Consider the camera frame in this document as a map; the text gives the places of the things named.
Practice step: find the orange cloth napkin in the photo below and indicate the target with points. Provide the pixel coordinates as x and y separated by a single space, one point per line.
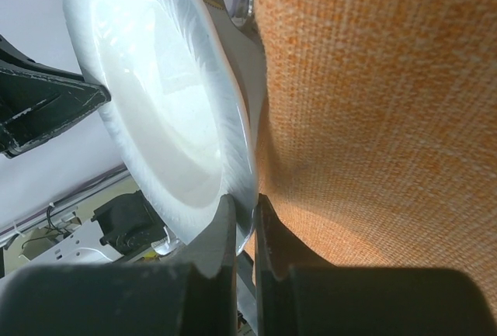
378 141

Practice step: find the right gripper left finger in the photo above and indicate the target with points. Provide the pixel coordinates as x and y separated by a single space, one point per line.
191 293

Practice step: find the white blue-rimmed plate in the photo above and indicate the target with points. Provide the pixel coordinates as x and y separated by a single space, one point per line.
186 89

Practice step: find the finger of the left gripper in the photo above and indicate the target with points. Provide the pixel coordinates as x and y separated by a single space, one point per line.
38 102

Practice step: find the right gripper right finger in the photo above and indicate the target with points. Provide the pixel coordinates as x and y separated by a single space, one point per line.
300 293

